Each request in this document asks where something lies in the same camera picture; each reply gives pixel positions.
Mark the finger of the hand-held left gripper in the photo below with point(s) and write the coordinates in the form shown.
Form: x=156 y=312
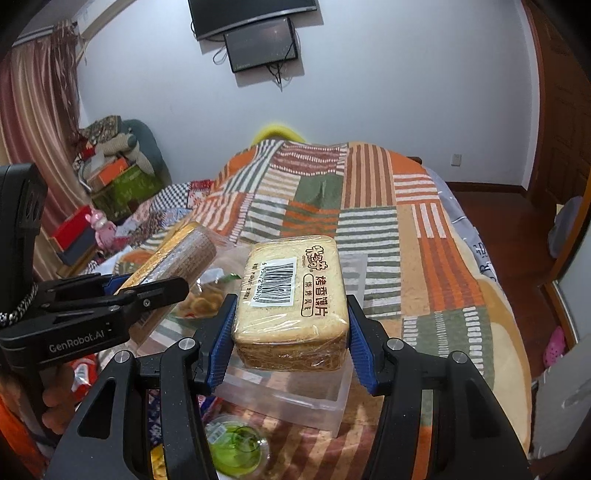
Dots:
x=117 y=285
x=152 y=295

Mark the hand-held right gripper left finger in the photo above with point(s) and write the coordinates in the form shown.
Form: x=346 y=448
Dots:
x=220 y=339

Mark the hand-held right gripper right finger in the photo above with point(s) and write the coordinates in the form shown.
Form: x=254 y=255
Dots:
x=364 y=355

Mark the brown bread slice packet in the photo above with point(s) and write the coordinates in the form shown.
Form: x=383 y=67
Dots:
x=184 y=254

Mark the pale bread slice packet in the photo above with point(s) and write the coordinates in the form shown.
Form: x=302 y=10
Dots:
x=286 y=323

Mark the clear plastic container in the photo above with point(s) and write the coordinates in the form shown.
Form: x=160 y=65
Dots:
x=295 y=397

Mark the green jelly cup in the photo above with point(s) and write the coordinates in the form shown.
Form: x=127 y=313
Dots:
x=235 y=452

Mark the person's left forearm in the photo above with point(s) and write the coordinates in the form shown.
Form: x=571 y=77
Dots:
x=16 y=438

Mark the person's left hand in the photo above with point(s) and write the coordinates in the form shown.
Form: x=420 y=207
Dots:
x=62 y=392

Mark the clear cookie bag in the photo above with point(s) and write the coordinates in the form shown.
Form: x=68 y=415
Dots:
x=207 y=297

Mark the red box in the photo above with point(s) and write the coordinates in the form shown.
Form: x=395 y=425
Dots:
x=69 y=228

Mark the dark grey box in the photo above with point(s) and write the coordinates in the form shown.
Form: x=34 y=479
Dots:
x=81 y=251

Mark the pink plush toy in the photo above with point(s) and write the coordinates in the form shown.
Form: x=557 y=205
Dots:
x=104 y=230

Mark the red white snack packet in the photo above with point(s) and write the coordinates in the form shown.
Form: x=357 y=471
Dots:
x=85 y=371

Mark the green patterned box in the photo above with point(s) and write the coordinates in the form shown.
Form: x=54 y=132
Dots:
x=129 y=191

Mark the blue red snack bag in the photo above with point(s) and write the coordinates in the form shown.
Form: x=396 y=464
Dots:
x=153 y=415

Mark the orange box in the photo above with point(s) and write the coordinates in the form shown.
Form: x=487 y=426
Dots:
x=108 y=173

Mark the striped brown curtain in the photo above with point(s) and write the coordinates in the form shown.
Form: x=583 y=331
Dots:
x=41 y=115

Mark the grey plush toy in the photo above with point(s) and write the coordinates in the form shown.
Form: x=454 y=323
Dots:
x=115 y=145

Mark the brown patterned cloth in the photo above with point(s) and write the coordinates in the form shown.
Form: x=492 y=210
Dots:
x=101 y=128

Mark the grey long pillow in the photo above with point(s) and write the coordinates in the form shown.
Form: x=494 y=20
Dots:
x=150 y=147

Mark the striped patchwork blanket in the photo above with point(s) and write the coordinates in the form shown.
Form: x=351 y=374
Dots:
x=369 y=207

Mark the grey printed bed sheet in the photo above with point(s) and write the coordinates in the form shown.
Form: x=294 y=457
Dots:
x=461 y=221

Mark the pink slipper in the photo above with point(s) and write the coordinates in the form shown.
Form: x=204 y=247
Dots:
x=554 y=346

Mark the yellow foam tube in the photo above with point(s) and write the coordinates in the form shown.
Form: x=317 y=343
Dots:
x=277 y=130

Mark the wooden wardrobe with sliding door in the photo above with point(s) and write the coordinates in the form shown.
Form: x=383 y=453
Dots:
x=572 y=295

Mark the grey hanging garment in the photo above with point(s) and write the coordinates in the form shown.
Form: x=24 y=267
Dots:
x=565 y=226

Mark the wooden door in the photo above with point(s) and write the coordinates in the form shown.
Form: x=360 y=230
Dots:
x=563 y=92

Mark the white wall socket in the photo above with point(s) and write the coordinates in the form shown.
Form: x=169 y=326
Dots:
x=457 y=160

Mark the small black wall monitor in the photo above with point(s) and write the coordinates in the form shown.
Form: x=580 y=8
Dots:
x=261 y=46

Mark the black wall television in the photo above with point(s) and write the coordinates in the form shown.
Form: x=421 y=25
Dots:
x=249 y=16

